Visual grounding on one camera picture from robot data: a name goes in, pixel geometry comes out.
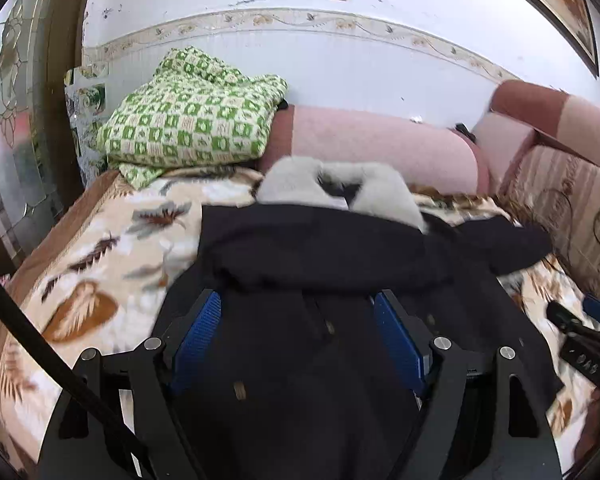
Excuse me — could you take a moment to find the large framed wall picture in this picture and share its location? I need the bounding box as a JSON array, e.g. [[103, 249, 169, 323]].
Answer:
[[472, 0, 600, 78]]

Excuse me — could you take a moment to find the patterned glass door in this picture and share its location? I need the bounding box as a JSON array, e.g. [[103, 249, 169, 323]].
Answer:
[[0, 0, 66, 246]]

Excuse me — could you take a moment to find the green checkered blanket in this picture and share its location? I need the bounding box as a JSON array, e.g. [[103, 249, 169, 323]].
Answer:
[[96, 46, 289, 191]]

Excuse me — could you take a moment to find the pink bolster pillow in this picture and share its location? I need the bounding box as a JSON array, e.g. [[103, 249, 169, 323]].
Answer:
[[257, 104, 491, 196]]

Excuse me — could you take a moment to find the black coat with fur collar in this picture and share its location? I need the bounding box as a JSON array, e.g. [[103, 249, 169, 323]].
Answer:
[[152, 156, 563, 480]]

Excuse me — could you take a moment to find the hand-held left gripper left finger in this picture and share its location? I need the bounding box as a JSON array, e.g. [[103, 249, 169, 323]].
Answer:
[[37, 289, 222, 480]]

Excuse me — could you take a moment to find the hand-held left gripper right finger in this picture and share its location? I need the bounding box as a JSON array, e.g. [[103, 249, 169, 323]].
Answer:
[[372, 289, 563, 480]]

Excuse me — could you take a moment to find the leaf print blanket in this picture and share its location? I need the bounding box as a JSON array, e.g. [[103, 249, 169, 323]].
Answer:
[[0, 165, 600, 480]]

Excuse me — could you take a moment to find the pink and brown sofa cushion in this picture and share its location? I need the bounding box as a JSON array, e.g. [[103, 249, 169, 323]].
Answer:
[[472, 80, 600, 196]]

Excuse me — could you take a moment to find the striped floral cushion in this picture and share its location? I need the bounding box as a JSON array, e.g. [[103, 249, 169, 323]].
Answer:
[[497, 145, 600, 293]]

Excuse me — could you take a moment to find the black cable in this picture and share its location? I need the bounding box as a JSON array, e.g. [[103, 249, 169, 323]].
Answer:
[[0, 261, 157, 480]]

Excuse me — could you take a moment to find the printed plastic bag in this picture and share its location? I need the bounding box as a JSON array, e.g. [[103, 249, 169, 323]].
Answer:
[[64, 66, 112, 187]]

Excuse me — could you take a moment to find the brown wooden door frame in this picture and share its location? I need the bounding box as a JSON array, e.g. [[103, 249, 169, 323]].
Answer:
[[30, 0, 100, 203]]

